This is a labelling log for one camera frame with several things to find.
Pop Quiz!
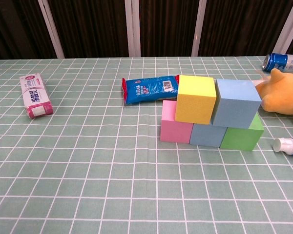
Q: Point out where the pink foam cube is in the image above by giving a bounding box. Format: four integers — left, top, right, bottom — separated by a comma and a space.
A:
160, 99, 194, 144

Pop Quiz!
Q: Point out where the yellow plush toy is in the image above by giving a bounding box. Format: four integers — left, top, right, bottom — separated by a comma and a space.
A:
251, 68, 293, 116

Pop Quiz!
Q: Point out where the blue silver drink can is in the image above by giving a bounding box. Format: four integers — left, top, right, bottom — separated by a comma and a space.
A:
262, 53, 293, 74

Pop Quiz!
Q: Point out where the dark pleated curtain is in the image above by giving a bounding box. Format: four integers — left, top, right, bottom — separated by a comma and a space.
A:
0, 0, 293, 60

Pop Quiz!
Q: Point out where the light blue foam cube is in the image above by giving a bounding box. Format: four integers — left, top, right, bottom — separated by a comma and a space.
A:
211, 78, 262, 130
189, 122, 228, 148

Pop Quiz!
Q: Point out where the pink white toothpaste box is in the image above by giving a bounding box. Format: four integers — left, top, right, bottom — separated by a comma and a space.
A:
19, 72, 54, 119

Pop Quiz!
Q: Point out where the green checked tablecloth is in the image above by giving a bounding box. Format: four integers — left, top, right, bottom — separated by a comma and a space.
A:
0, 56, 293, 234

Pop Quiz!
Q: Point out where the blue snack packet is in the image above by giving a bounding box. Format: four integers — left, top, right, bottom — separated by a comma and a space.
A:
122, 74, 180, 106

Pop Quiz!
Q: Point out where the blue white toothpaste tube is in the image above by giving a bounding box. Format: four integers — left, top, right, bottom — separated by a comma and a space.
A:
272, 137, 293, 157

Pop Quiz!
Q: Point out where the green foam cube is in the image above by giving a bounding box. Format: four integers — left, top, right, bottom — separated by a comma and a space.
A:
219, 112, 265, 152

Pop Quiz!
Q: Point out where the yellow foam cube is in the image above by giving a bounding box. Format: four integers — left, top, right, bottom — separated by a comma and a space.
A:
174, 75, 217, 124

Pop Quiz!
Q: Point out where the white frame post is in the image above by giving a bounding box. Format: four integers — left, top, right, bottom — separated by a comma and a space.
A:
191, 0, 208, 57
38, 0, 65, 59
124, 0, 141, 58
274, 0, 293, 56

